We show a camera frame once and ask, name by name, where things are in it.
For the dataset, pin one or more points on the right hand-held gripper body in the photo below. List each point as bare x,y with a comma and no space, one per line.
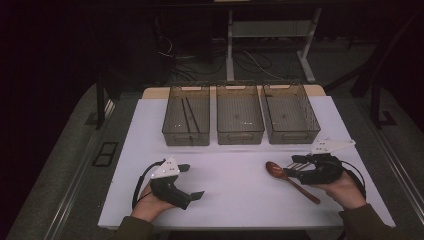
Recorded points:
325,170

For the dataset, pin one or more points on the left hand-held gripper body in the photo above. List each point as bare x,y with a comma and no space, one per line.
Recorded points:
166,190

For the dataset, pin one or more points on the silver metal knife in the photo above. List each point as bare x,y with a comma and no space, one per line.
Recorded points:
297,167

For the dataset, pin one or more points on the black chopstick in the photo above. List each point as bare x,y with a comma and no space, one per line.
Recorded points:
193,116
185,116

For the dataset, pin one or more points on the smoky clear plastic bin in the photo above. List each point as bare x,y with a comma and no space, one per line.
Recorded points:
239,116
288,116
176,116

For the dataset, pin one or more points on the person's left hand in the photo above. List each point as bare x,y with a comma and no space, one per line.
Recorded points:
146,206

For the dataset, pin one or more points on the person's right hand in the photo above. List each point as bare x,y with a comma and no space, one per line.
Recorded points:
348,193

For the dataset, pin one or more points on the brown wooden spoon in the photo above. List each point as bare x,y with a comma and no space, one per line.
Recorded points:
275,169

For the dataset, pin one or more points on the wooden table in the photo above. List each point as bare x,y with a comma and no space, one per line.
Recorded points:
151,92

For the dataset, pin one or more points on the black metal stand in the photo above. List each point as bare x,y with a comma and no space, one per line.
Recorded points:
376,103
100,103

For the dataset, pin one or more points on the black rectangular floor frame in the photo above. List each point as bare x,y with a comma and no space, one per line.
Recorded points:
100,160

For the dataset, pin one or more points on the white metal desk frame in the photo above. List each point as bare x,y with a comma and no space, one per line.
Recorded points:
270,29

